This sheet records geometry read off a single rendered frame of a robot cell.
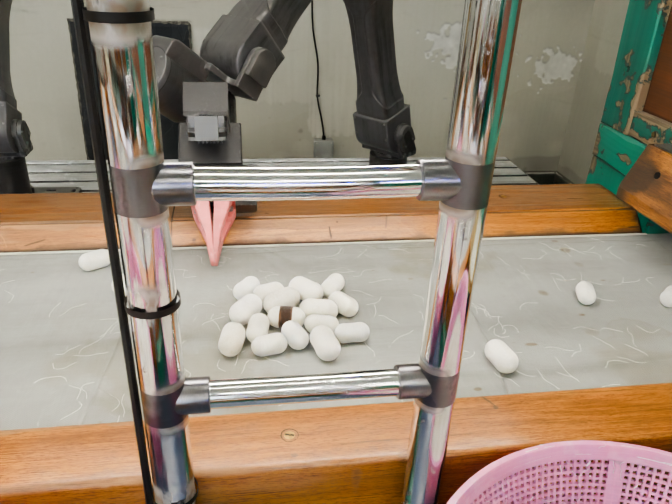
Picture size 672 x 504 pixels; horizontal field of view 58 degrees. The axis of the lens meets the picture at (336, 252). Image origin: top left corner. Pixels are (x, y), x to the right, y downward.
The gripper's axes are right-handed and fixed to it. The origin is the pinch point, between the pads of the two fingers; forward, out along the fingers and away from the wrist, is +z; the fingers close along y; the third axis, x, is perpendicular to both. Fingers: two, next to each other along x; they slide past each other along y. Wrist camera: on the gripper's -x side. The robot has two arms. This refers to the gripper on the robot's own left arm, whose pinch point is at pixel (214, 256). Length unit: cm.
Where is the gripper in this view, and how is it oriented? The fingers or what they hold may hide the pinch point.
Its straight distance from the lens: 64.8
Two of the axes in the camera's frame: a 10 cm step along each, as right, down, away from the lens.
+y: 9.9, -0.4, 1.5
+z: 0.9, 9.3, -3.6
